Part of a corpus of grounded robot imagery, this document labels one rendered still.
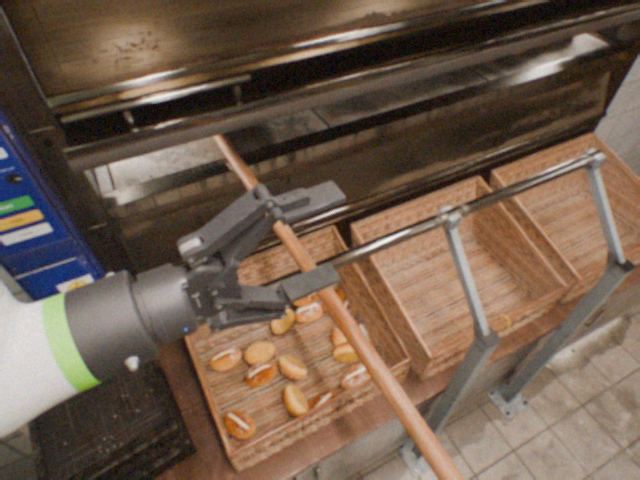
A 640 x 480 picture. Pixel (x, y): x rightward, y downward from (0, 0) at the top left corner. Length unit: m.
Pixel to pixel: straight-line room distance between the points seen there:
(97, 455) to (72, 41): 0.85
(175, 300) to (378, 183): 1.02
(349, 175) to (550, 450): 1.42
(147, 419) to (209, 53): 0.82
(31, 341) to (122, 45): 0.59
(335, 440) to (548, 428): 1.11
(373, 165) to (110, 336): 1.04
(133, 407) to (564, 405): 1.75
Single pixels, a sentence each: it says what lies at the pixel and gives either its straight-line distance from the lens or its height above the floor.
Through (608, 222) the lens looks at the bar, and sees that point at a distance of 1.37.
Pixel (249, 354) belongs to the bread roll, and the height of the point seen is 0.65.
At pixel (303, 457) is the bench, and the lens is 1.30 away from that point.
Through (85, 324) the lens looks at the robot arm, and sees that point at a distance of 0.41.
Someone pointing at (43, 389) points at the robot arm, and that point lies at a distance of 0.44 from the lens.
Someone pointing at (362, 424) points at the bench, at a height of 0.58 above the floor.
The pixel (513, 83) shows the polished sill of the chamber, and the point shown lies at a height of 1.18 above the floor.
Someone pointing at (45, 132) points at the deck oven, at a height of 1.39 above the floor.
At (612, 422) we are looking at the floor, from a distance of 2.30.
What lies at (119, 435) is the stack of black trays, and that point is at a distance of 1.15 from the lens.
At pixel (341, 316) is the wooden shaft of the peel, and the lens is 0.74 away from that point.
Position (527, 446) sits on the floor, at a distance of 2.09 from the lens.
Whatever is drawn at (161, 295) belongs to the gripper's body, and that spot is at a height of 1.52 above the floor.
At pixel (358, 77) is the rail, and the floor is 1.43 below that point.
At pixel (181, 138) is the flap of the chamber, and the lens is 0.81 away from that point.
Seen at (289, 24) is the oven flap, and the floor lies 1.50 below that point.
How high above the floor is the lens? 1.84
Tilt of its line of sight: 48 degrees down
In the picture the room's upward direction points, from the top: straight up
